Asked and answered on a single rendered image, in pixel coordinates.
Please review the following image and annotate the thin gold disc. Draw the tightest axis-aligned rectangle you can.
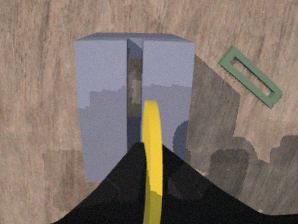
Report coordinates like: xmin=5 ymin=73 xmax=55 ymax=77
xmin=142 ymin=100 xmax=164 ymax=224

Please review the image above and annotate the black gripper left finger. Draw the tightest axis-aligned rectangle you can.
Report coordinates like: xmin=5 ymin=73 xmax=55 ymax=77
xmin=53 ymin=141 xmax=146 ymax=224

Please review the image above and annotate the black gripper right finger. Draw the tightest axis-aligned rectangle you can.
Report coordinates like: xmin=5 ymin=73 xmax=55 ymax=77
xmin=160 ymin=144 xmax=298 ymax=224

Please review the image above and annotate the grey box lid with slot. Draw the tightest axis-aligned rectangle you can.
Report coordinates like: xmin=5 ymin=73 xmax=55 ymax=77
xmin=74 ymin=36 xmax=196 ymax=183

